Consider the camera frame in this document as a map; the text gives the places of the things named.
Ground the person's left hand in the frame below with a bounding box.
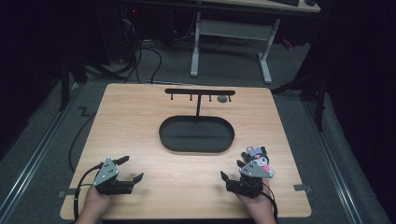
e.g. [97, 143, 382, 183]
[83, 186, 113, 216]

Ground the bundle of black cables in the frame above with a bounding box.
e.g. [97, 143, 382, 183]
[122, 38, 163, 86]

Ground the hand-held gripper cable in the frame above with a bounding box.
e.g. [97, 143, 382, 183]
[261, 182, 279, 224]
[73, 163, 105, 222]

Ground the black hook rack with tray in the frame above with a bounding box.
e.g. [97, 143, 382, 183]
[158, 88, 236, 154]

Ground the person's right hand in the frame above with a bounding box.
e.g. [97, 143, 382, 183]
[236, 188, 274, 216]

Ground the black and pink plush doll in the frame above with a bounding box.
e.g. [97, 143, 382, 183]
[241, 146, 276, 179]

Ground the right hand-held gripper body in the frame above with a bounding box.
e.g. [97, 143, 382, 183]
[225, 161, 275, 198]

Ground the metal floor rail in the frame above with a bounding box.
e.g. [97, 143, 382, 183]
[302, 100, 366, 224]
[0, 83, 80, 220]

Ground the left hand-held gripper cable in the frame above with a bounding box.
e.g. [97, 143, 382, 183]
[73, 163, 105, 222]

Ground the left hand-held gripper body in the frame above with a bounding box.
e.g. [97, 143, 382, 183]
[92, 157, 135, 196]

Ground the black metal stand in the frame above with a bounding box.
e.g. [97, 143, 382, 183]
[58, 55, 90, 112]
[270, 70, 329, 133]

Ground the black floor cable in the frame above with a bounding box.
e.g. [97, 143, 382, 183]
[68, 111, 98, 174]

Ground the white frame desk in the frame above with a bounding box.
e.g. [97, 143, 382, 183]
[190, 0, 321, 85]

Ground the black computer tower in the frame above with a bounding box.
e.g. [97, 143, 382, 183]
[119, 5, 143, 64]

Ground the right hand-held gripper cable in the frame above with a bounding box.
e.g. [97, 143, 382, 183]
[261, 182, 279, 224]

